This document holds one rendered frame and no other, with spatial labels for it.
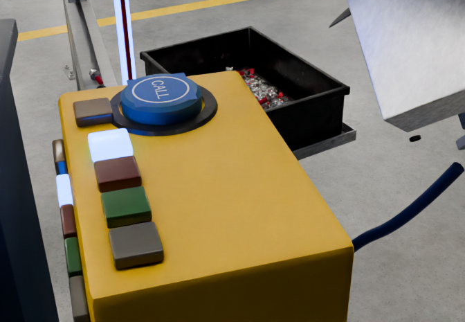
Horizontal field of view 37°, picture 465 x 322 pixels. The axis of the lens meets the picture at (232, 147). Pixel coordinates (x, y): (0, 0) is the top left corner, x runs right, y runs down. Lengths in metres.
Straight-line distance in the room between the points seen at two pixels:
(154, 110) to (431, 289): 1.57
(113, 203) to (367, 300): 1.54
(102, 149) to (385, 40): 0.40
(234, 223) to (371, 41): 0.42
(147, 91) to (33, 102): 2.40
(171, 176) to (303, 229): 0.06
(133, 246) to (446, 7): 0.46
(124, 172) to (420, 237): 1.75
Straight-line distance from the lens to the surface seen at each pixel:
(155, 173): 0.30
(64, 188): 0.32
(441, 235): 2.03
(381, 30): 0.66
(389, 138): 2.43
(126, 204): 0.27
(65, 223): 0.30
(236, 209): 0.27
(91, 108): 0.34
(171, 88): 0.34
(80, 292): 0.27
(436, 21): 0.65
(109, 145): 0.31
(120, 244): 0.25
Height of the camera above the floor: 1.24
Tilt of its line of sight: 32 degrees down
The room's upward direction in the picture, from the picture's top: 1 degrees counter-clockwise
